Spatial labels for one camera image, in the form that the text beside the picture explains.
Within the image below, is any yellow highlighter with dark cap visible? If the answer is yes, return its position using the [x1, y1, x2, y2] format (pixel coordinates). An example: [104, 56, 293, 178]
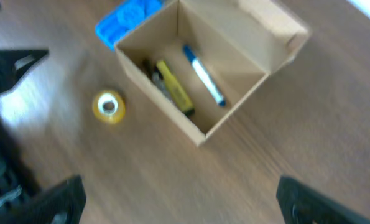
[156, 59, 195, 116]

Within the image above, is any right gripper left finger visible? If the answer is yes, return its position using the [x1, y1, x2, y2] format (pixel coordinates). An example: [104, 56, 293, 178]
[0, 175, 86, 224]

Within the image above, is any cardboard box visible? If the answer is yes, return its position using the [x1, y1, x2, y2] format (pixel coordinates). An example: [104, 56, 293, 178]
[114, 0, 311, 146]

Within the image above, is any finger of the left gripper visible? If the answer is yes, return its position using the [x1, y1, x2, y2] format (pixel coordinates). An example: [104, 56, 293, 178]
[0, 49, 49, 94]

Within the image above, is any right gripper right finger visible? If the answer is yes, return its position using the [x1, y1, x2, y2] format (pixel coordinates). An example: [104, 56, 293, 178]
[276, 175, 370, 224]

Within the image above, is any blue magnetic whiteboard duster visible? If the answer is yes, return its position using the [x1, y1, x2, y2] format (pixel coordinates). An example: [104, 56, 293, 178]
[95, 0, 164, 51]

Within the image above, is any yellow tape roll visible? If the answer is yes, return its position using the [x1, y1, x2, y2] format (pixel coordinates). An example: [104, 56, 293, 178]
[92, 90, 126, 124]

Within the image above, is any blue whiteboard marker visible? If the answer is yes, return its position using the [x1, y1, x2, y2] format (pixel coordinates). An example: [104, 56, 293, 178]
[182, 45, 226, 107]

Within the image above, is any black whiteboard marker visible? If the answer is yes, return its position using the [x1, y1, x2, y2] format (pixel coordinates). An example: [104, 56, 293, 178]
[142, 59, 175, 105]

